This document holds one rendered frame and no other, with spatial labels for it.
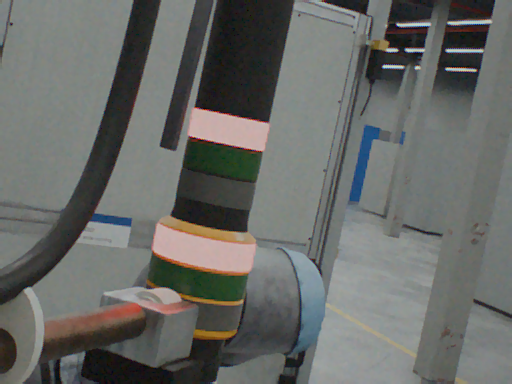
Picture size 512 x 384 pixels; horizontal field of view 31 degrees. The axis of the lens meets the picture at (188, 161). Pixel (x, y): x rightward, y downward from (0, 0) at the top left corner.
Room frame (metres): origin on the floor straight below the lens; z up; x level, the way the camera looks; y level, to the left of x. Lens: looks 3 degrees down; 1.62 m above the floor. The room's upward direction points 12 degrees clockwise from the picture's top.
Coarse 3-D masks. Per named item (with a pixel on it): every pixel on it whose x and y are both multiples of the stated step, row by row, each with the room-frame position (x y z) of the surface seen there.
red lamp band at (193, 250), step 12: (156, 228) 0.40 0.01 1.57; (168, 228) 0.38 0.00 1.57; (156, 240) 0.39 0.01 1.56; (168, 240) 0.38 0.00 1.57; (180, 240) 0.38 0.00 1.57; (192, 240) 0.38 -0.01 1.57; (204, 240) 0.38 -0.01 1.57; (156, 252) 0.39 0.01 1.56; (168, 252) 0.38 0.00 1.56; (180, 252) 0.38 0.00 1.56; (192, 252) 0.38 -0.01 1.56; (204, 252) 0.38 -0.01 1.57; (216, 252) 0.38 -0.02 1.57; (228, 252) 0.38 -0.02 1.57; (240, 252) 0.38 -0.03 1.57; (252, 252) 0.39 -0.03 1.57; (192, 264) 0.38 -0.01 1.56; (204, 264) 0.38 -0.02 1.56; (216, 264) 0.38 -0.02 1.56; (228, 264) 0.38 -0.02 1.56; (240, 264) 0.38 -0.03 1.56
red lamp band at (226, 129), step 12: (192, 120) 0.39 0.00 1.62; (204, 120) 0.39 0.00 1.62; (216, 120) 0.38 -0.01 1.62; (228, 120) 0.38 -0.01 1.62; (240, 120) 0.38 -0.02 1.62; (192, 132) 0.39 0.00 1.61; (204, 132) 0.39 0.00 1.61; (216, 132) 0.38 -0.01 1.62; (228, 132) 0.38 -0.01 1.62; (240, 132) 0.38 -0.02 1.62; (252, 132) 0.39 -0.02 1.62; (264, 132) 0.39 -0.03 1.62; (228, 144) 0.38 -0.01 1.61; (240, 144) 0.38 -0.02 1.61; (252, 144) 0.39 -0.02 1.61; (264, 144) 0.39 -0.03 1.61
